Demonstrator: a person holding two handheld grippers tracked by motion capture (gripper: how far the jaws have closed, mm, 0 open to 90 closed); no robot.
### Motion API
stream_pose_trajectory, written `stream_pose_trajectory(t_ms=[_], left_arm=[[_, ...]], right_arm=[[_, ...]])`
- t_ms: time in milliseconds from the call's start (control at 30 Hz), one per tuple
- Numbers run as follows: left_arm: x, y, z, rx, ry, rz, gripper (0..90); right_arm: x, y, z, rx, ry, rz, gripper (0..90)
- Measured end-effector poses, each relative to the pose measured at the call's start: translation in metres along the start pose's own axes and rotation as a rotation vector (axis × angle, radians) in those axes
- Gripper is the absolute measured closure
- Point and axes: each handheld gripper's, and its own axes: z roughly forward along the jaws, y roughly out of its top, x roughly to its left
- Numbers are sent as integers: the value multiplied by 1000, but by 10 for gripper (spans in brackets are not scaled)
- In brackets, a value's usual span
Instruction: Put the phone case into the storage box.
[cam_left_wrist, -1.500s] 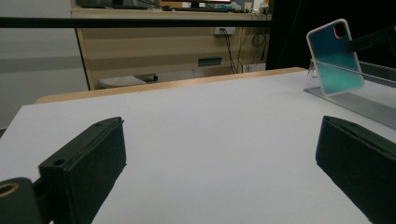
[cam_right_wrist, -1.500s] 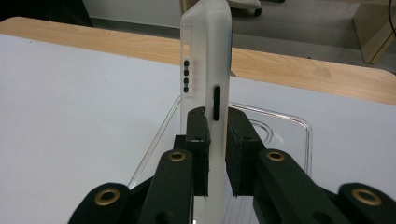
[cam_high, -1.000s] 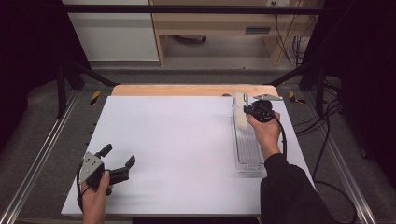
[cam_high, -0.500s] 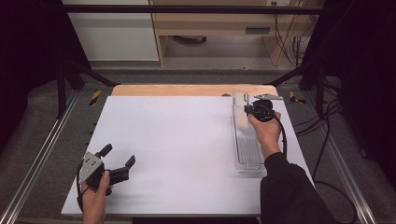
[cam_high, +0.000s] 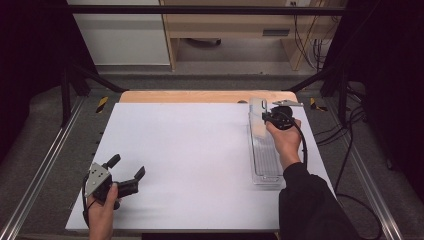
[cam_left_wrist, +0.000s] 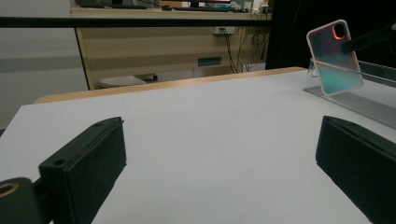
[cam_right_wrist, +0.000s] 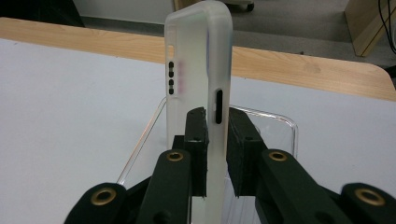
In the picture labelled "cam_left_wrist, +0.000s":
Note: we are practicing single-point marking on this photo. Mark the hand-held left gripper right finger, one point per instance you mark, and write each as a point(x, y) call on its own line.
point(361, 165)

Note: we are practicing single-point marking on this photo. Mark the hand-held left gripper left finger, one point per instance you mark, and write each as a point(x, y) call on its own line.
point(87, 165)

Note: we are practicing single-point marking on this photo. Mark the iridescent phone case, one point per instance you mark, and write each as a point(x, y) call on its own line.
point(333, 59)

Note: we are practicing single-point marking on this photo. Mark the clear plastic storage bin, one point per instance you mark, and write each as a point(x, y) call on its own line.
point(367, 105)

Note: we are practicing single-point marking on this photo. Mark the black curtain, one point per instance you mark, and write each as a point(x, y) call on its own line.
point(289, 37)

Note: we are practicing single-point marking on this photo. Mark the grey chair base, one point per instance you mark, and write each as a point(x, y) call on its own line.
point(120, 81)

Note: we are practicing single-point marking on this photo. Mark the black cylinder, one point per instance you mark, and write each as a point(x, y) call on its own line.
point(148, 77)

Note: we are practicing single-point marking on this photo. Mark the light wooden desk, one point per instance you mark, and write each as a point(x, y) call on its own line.
point(140, 49)

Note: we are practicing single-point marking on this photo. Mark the white power strip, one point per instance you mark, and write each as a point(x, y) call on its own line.
point(224, 30)

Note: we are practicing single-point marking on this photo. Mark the black horizontal bar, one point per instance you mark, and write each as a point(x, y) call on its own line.
point(124, 22)

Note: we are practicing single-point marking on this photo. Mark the black keyboard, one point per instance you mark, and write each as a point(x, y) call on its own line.
point(202, 8)
point(109, 3)

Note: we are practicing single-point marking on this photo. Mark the black computer mouse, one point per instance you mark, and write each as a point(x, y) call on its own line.
point(166, 7)

